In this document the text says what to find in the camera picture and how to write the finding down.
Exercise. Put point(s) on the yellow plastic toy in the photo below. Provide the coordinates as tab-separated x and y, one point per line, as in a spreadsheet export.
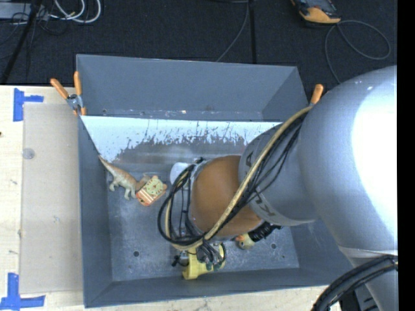
192	269

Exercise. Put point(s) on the yellow rubber duck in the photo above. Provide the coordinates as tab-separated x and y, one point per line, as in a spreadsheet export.
245	243

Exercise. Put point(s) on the orange toy clock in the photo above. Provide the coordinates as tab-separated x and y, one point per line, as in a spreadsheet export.
151	190

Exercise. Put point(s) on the white round object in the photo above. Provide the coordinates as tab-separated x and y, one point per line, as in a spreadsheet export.
177	172

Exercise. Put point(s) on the tan toy dinosaur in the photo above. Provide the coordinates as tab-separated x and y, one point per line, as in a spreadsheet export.
124	180

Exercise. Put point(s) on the pale flat board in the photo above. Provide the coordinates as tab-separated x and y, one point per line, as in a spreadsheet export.
48	199

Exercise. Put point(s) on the grey metal bin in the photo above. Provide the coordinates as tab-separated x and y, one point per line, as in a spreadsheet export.
181	86

